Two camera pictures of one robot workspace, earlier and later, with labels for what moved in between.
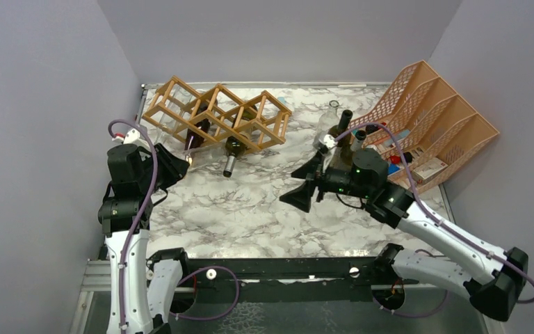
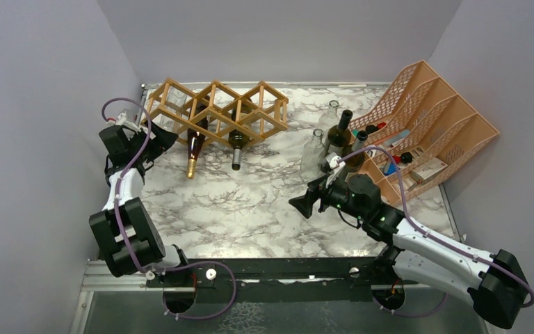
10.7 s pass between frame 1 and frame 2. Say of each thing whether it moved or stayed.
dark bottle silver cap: moved
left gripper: moved
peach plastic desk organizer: stayed
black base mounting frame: stayed
